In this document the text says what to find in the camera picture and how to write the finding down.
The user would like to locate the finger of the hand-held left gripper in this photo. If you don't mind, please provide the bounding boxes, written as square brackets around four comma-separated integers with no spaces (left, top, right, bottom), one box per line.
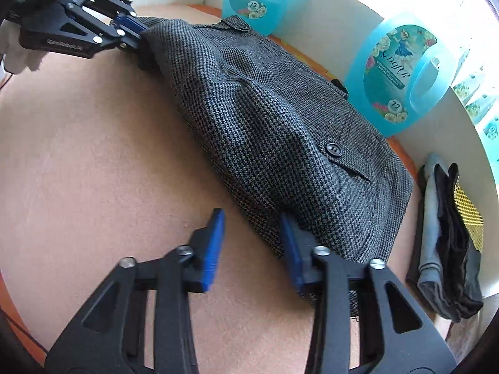
[80,0,148,35]
[58,2,144,50]

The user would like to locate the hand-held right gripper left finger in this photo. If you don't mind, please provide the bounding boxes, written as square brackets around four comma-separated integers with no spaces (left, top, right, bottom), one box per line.
[44,207,227,374]

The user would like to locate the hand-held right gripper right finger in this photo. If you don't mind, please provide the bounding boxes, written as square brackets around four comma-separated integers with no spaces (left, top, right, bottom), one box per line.
[280,213,458,374]

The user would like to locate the grey houndstooth pants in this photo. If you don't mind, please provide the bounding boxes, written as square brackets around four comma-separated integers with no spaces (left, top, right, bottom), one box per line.
[138,15,414,318]

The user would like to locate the person's left hand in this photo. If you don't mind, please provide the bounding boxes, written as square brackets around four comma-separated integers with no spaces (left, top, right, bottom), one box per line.
[0,17,44,74]

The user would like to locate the stack of folded dark clothes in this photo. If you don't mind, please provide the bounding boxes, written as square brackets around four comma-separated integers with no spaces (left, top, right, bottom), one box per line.
[405,152,468,322]

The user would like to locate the folded black garment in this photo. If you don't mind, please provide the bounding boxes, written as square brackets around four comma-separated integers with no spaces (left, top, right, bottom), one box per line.
[432,163,486,319]

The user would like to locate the yellow mesh cloth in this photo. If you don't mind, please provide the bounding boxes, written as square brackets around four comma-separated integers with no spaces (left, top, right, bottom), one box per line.
[453,181,486,253]

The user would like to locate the row of teal label bottles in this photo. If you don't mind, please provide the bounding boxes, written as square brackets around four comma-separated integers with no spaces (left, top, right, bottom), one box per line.
[450,45,499,164]

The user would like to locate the black cable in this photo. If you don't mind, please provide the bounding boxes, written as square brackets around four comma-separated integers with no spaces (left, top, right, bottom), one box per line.
[0,307,44,354]

